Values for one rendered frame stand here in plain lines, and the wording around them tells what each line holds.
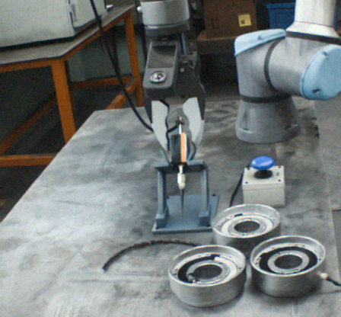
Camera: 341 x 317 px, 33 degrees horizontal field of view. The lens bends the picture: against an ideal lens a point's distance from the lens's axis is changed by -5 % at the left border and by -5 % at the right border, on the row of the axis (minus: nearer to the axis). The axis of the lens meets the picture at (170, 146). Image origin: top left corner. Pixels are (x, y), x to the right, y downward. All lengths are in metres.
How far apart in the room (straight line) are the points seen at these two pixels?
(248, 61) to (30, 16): 1.93
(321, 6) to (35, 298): 0.76
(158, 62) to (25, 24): 2.19
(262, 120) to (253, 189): 0.30
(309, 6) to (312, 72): 0.14
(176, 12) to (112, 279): 0.42
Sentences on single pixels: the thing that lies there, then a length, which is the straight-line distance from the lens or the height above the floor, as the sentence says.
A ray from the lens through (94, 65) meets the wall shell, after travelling 5.09.
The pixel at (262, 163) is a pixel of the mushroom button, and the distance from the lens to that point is 1.02.
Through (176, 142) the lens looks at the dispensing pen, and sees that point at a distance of 0.99.
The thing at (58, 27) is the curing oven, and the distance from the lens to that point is 3.01.
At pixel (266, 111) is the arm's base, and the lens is 1.29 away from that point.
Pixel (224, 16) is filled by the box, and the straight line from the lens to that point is 4.28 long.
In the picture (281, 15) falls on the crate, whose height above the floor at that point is 0.58.
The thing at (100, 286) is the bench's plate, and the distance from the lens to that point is 0.88.
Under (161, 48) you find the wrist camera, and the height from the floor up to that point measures 1.09.
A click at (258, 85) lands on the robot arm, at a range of 1.28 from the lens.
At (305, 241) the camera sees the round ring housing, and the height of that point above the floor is 0.83.
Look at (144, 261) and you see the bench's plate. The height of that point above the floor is 0.80.
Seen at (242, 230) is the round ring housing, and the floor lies 0.81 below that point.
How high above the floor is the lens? 1.27
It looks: 21 degrees down
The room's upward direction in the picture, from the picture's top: 8 degrees counter-clockwise
